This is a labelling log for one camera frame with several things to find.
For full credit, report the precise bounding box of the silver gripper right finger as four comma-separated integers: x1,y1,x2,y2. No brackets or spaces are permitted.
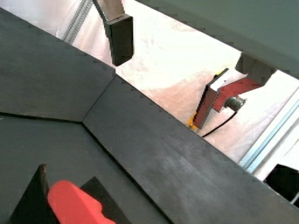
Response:
235,53,276,86

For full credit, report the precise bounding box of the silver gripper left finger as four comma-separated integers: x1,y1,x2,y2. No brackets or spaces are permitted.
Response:
92,0,135,66

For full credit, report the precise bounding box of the red square-circle object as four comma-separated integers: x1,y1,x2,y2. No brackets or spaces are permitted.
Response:
48,180,116,224

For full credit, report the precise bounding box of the red clamp on frame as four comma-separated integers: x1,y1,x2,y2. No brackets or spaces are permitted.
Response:
188,68,262,130

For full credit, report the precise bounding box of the black cable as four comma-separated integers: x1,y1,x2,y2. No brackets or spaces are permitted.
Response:
200,110,239,138

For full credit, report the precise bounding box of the aluminium frame profile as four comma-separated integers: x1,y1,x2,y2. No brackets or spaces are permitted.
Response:
238,88,299,173

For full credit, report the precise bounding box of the black curved support bracket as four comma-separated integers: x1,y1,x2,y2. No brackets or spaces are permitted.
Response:
9,164,131,224

